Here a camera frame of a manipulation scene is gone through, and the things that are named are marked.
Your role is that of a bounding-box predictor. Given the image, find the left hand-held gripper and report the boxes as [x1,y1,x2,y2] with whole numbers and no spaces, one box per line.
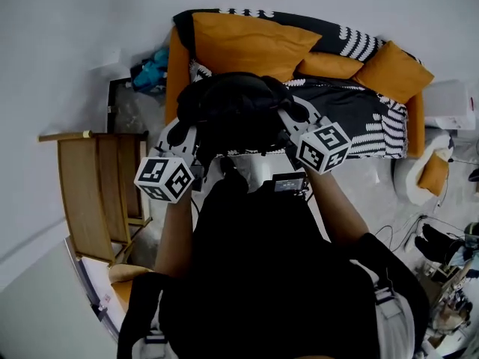
[133,120,207,204]

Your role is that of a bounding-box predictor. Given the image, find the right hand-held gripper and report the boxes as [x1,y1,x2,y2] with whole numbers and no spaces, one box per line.
[277,97,353,174]

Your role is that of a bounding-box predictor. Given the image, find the dark grey mesh garment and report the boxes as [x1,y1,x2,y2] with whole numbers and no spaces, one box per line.
[175,72,311,157]

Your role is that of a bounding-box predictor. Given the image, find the orange sofa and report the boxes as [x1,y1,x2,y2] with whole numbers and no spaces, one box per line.
[164,8,435,160]

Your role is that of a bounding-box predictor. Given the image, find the person's right forearm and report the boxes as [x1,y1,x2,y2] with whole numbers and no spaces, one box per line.
[308,168,371,254]

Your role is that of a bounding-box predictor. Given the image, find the person's left forearm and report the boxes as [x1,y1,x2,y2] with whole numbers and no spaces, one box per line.
[153,196,199,276]

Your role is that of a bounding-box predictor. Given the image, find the black white patterned blanket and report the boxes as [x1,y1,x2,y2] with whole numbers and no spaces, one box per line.
[174,8,411,160]

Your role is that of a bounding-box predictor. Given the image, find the small orange lumbar cushion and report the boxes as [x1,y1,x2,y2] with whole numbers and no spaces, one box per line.
[295,51,364,81]

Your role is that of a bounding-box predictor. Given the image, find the black screen device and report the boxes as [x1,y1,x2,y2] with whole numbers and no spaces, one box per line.
[271,172,310,196]

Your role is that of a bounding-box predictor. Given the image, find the blue cloth bundle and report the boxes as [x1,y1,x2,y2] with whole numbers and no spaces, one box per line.
[130,46,170,95]

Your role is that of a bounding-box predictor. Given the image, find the large orange cushion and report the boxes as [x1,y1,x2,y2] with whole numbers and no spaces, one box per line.
[351,40,436,105]
[192,12,323,84]

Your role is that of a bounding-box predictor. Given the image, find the wooden folding rack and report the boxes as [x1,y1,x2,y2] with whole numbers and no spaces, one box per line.
[55,132,153,268]

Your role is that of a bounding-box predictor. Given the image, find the wooden rod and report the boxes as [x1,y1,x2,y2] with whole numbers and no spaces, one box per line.
[37,129,94,144]

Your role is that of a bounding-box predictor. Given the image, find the white round seat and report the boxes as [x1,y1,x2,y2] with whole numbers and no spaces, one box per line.
[391,129,456,206]

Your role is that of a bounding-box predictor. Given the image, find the small orange pillow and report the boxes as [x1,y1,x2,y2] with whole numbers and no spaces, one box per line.
[417,151,450,197]

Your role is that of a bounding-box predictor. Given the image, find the person's black shirt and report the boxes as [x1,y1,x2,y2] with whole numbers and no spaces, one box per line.
[118,170,430,359]

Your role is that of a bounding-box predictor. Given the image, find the person's grey harness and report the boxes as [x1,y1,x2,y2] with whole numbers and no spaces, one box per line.
[373,286,417,359]

